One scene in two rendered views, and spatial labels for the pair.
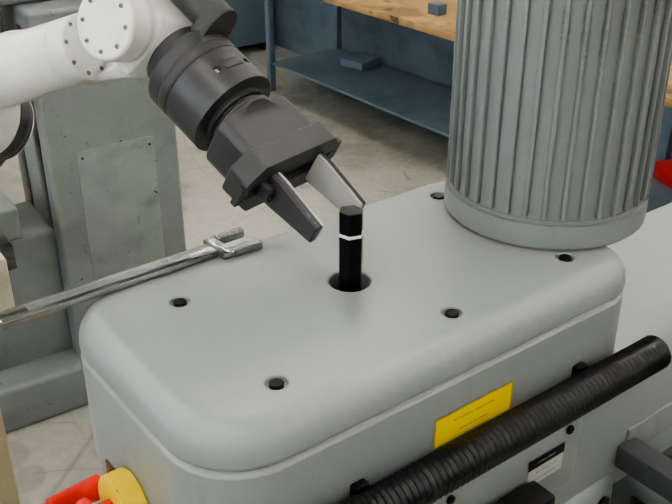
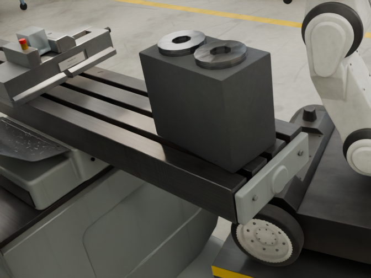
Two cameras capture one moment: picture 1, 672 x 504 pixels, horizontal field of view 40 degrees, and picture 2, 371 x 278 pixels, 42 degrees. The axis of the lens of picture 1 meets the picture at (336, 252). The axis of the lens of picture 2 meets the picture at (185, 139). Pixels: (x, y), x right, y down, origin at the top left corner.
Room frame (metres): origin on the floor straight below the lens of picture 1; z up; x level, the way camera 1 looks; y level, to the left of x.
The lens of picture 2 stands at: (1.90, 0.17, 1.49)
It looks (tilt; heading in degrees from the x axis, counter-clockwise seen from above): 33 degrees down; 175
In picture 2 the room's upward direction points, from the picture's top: 11 degrees counter-clockwise
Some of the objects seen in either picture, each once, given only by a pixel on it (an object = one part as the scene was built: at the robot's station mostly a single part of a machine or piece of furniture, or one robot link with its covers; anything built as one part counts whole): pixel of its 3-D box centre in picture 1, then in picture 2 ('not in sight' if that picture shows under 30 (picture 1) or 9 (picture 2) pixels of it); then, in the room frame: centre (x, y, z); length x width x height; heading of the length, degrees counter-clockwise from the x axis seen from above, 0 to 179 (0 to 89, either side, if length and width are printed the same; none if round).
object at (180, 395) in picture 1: (361, 350); not in sight; (0.71, -0.02, 1.81); 0.47 x 0.26 x 0.16; 127
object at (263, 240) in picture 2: not in sight; (266, 235); (0.97, 0.42, 0.50); 0.20 x 0.05 x 0.20; 52
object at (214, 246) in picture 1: (134, 275); not in sight; (0.70, 0.18, 1.89); 0.24 x 0.04 x 0.01; 128
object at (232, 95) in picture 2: not in sight; (207, 94); (1.11, 0.30, 1.05); 0.22 x 0.12 x 0.20; 31
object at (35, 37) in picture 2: not in sight; (33, 41); (0.63, -0.07, 1.06); 0.06 x 0.05 x 0.06; 37
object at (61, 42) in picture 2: not in sight; (52, 39); (0.60, -0.02, 1.04); 0.12 x 0.06 x 0.04; 37
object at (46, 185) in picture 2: not in sight; (79, 128); (0.70, -0.01, 0.81); 0.50 x 0.35 x 0.12; 127
